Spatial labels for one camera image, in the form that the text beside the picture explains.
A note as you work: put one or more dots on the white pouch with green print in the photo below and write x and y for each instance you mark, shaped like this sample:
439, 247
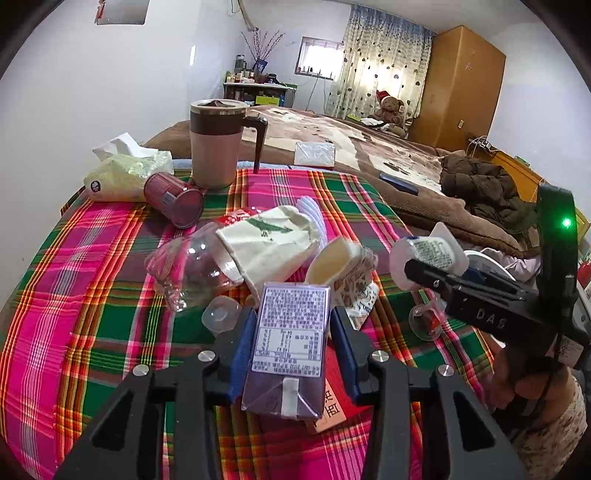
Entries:
268, 251

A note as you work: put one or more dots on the dark blue phone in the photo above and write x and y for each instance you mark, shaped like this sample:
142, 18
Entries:
399, 182

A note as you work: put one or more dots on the beige and brown mug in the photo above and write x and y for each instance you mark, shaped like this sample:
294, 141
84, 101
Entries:
214, 147

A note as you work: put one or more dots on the crushed clear plastic bottle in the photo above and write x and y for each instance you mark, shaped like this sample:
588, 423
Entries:
194, 267

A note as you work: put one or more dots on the brown patterned blanket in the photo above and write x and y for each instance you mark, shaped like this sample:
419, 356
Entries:
360, 143

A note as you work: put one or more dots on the wooden wardrobe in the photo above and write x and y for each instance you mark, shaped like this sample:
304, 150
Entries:
457, 87

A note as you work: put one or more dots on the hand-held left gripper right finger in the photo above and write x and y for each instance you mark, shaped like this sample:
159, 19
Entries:
344, 344

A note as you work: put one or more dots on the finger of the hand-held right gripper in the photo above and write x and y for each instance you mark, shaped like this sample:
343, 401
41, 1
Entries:
489, 279
429, 277

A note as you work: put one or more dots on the person's right hand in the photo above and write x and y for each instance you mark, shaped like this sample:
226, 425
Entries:
540, 392

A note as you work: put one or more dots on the white yogurt cup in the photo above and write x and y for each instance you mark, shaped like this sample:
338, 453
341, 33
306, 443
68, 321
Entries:
427, 251

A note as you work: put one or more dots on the red tin can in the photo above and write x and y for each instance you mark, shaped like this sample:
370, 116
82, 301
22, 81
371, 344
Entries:
173, 198

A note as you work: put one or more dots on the brown jacket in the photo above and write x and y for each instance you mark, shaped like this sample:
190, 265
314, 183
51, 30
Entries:
482, 189

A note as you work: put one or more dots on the window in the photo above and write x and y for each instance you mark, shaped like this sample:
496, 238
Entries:
318, 55

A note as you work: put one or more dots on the plaid tablecloth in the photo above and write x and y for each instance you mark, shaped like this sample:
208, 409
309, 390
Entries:
92, 300

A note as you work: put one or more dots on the yellow-green tissue pack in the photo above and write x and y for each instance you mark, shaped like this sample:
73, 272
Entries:
124, 173

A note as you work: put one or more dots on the white round container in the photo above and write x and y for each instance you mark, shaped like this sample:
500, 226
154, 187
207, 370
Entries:
491, 263

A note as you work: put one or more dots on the brown teddy bear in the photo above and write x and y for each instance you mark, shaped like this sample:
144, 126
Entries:
391, 110

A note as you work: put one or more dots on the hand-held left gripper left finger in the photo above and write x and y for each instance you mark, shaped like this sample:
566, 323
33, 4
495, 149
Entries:
242, 344

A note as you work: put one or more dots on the heart-patterned curtain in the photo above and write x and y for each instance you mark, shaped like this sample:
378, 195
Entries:
378, 60

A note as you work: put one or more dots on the person's right forearm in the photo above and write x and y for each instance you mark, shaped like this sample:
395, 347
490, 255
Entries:
554, 434

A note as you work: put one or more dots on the yellow wooden nightstand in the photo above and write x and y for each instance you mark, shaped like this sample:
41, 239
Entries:
517, 173

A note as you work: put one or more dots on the white ribbed plastic wrapper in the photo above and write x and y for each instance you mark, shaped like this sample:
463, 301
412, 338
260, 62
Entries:
310, 211

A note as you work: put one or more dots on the small clear plastic cup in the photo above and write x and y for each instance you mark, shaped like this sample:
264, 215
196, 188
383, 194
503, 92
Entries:
221, 316

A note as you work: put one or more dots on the clear plastic cup with red bit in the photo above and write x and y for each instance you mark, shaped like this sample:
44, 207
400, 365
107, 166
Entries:
422, 323

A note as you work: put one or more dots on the cluttered desk shelf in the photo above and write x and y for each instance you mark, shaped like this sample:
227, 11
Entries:
258, 90

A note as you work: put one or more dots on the purple drink carton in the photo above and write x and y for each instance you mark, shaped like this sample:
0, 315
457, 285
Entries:
286, 332

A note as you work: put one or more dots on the white tissue pack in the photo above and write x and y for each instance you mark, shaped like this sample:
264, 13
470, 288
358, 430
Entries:
315, 154

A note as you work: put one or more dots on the vase of dry branches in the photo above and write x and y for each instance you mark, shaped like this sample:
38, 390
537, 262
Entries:
263, 48

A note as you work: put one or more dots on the wrapped cake slice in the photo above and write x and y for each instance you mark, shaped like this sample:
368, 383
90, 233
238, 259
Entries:
334, 261

